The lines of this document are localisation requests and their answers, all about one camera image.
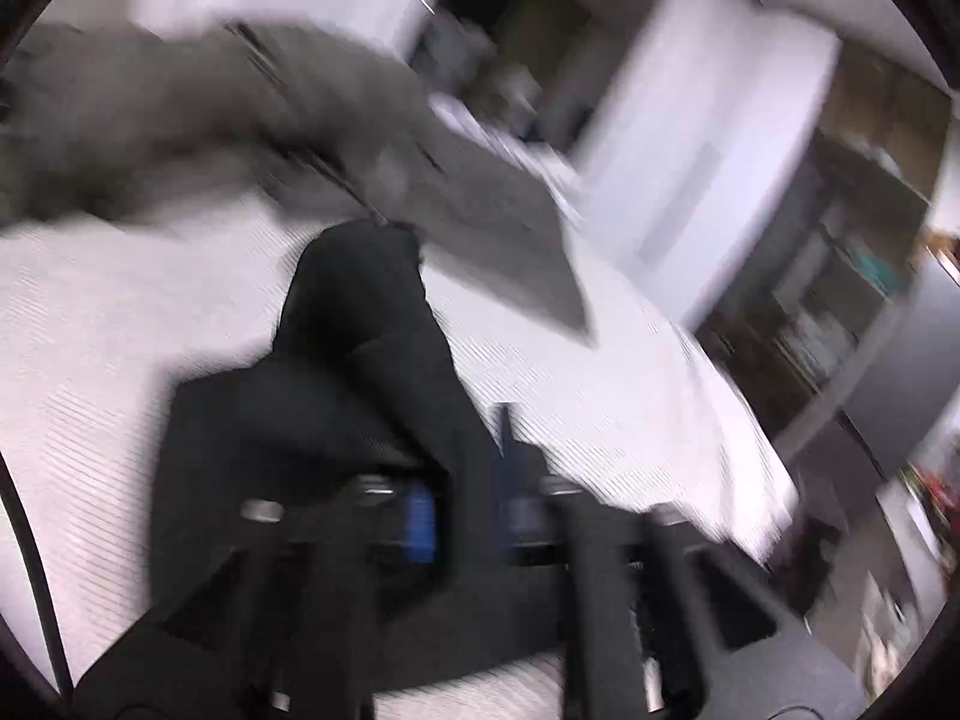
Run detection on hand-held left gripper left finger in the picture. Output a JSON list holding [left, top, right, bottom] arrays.
[[75, 472, 443, 720]]

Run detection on dark wooden shelf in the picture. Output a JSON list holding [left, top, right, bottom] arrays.
[[697, 37, 953, 466]]

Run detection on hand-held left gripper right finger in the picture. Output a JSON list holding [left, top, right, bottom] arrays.
[[491, 403, 871, 720]]

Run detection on bed with white mattress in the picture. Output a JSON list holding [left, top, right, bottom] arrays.
[[0, 195, 800, 720]]

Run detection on grey clothes on rack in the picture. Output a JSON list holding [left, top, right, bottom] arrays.
[[412, 11, 541, 140]]

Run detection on dark grey duvet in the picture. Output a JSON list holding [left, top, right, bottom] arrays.
[[0, 19, 597, 350]]

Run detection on black sweater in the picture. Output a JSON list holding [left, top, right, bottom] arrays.
[[146, 219, 646, 691]]

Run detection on white crumpled quilt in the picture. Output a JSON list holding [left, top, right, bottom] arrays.
[[427, 94, 593, 196]]

